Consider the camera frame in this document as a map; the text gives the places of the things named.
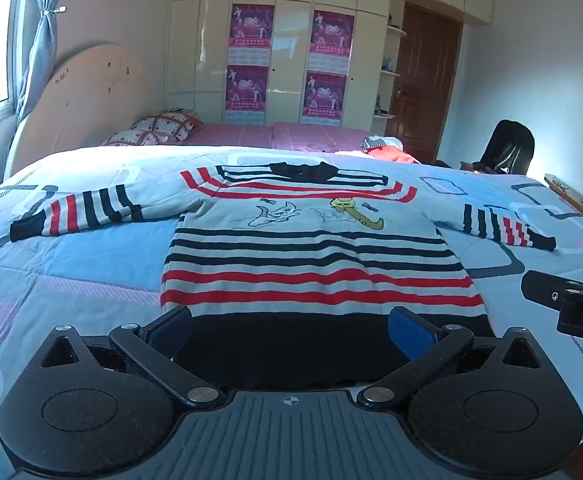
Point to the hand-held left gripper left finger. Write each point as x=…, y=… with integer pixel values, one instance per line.
x=169, y=330

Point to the striped cat print sweater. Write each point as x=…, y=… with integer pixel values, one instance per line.
x=311, y=260

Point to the heart patterned pillow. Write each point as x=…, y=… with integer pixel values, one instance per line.
x=169, y=124
x=136, y=137

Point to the red garment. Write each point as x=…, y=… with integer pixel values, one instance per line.
x=396, y=155

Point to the pink checked bedsheet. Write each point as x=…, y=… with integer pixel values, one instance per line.
x=271, y=135

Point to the white grey garment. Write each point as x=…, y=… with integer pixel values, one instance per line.
x=376, y=143

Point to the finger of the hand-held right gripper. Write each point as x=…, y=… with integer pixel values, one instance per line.
x=544, y=290

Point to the black backed wooden chair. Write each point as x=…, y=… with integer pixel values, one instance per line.
x=506, y=147

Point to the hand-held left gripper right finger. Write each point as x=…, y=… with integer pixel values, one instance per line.
x=414, y=330

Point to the cream glossy wardrobe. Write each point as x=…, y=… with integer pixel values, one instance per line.
x=291, y=35

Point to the light blue patterned blanket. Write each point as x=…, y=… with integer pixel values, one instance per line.
x=96, y=270

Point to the purple wall poster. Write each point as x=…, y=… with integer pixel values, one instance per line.
x=251, y=30
x=324, y=97
x=332, y=37
x=246, y=92

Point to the wooden side table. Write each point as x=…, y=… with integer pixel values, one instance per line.
x=571, y=195

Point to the blue bottle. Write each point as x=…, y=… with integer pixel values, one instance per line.
x=389, y=64

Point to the light blue curtain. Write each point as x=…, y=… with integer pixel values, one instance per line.
x=38, y=50

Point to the cream rounded headboard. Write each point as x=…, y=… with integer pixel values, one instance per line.
x=86, y=100

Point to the brown wooden door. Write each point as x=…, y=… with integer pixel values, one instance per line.
x=424, y=80

